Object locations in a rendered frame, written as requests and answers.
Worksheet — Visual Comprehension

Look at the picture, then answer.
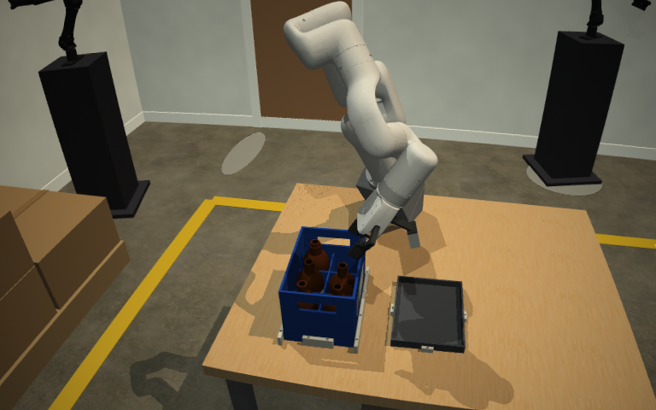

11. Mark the brown glass bottle with blue label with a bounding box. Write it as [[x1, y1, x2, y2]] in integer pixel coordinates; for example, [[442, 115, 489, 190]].
[[303, 239, 330, 272]]

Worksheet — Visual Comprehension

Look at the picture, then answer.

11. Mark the blue crate with cross dividers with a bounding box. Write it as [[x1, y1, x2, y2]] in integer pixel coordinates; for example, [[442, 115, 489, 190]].
[[278, 226, 366, 348]]

